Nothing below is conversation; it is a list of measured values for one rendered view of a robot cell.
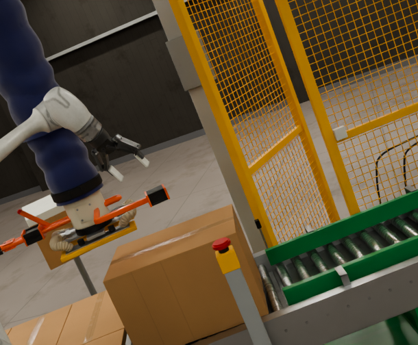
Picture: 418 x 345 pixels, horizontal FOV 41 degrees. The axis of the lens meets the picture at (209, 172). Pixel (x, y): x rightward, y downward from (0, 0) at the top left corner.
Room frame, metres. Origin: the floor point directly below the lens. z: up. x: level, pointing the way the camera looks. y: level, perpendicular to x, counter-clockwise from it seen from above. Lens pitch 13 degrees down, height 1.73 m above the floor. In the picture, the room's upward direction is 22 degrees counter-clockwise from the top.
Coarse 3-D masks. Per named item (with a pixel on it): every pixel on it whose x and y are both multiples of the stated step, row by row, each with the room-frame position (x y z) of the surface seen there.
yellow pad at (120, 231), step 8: (128, 224) 2.32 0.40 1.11; (112, 232) 2.29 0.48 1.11; (120, 232) 2.27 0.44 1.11; (128, 232) 2.27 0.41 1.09; (80, 240) 2.28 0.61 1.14; (96, 240) 2.27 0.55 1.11; (104, 240) 2.26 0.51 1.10; (80, 248) 2.26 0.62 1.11; (88, 248) 2.25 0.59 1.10; (64, 256) 2.24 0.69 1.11; (72, 256) 2.24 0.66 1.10
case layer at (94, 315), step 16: (80, 304) 3.15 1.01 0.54; (96, 304) 3.05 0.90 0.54; (112, 304) 2.96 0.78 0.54; (32, 320) 3.20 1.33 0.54; (48, 320) 3.10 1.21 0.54; (64, 320) 3.00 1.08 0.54; (80, 320) 2.91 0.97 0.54; (96, 320) 2.83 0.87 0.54; (112, 320) 2.74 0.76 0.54; (16, 336) 3.05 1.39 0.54; (32, 336) 2.96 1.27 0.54; (48, 336) 2.88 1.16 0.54; (64, 336) 2.79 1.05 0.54; (80, 336) 2.71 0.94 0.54; (96, 336) 2.64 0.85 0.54; (112, 336) 2.56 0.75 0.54
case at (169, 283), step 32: (192, 224) 2.50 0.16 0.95; (224, 224) 2.32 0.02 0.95; (128, 256) 2.41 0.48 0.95; (160, 256) 2.24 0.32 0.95; (192, 256) 2.19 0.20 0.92; (128, 288) 2.21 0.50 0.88; (160, 288) 2.20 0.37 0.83; (192, 288) 2.19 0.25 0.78; (224, 288) 2.18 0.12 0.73; (256, 288) 2.17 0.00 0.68; (128, 320) 2.22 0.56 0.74; (160, 320) 2.21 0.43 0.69; (192, 320) 2.20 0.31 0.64; (224, 320) 2.18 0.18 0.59
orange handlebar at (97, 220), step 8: (104, 200) 2.42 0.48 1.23; (112, 200) 2.38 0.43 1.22; (144, 200) 2.16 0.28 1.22; (96, 208) 2.33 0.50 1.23; (120, 208) 2.16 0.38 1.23; (128, 208) 2.15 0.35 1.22; (96, 216) 2.18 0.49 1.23; (104, 216) 2.14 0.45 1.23; (112, 216) 2.14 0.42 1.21; (56, 224) 2.35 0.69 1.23; (64, 224) 2.36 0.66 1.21; (96, 224) 2.14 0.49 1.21; (8, 240) 2.37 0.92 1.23; (16, 240) 2.33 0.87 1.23; (8, 248) 2.33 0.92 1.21
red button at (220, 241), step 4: (216, 240) 1.91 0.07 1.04; (220, 240) 1.90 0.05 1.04; (224, 240) 1.88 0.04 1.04; (228, 240) 1.88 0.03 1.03; (212, 244) 1.90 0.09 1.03; (216, 244) 1.88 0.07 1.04; (220, 244) 1.86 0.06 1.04; (224, 244) 1.86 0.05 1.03; (228, 244) 1.87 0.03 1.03; (212, 248) 1.89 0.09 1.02; (216, 248) 1.87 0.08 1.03; (220, 248) 1.86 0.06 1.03; (224, 248) 1.86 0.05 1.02; (228, 248) 1.88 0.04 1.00; (220, 252) 1.88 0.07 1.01; (224, 252) 1.87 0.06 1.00
